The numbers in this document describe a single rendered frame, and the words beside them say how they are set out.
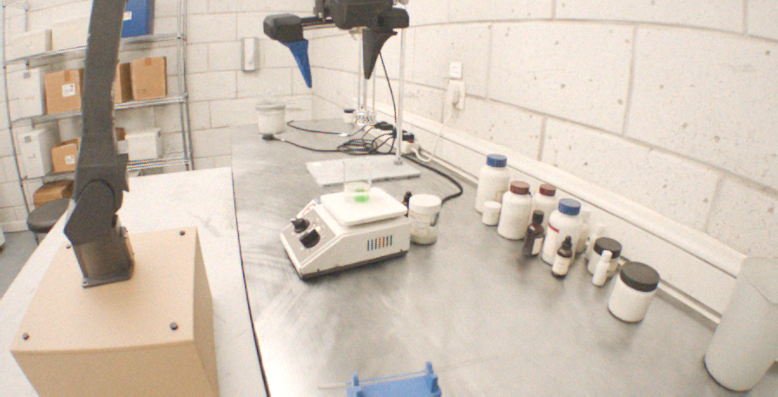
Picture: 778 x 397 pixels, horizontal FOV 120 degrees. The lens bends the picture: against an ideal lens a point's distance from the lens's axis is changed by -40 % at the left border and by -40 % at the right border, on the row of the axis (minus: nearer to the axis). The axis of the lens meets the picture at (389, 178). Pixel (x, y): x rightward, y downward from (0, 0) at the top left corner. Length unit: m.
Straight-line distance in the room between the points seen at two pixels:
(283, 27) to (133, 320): 0.35
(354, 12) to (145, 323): 0.38
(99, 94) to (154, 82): 2.30
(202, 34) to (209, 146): 0.88
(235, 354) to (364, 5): 0.43
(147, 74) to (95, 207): 2.32
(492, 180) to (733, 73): 0.54
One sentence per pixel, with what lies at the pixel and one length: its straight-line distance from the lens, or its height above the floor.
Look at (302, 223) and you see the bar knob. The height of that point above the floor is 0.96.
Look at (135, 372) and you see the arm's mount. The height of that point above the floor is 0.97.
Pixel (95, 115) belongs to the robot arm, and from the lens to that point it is 0.41.
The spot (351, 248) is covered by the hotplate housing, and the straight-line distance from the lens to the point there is 0.60.
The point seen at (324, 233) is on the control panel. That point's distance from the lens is 0.60.
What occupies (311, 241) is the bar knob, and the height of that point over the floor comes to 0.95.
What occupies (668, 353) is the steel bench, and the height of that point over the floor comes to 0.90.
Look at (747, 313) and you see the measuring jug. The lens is 0.53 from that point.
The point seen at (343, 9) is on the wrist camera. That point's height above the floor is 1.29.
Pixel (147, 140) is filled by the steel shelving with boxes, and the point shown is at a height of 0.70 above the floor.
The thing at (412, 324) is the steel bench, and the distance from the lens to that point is 0.51.
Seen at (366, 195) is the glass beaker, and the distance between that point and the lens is 0.64.
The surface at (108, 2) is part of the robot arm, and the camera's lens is 0.40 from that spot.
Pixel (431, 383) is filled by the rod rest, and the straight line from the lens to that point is 0.41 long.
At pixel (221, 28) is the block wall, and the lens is 3.01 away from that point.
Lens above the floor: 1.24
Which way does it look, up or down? 19 degrees down
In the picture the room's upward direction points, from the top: 2 degrees clockwise
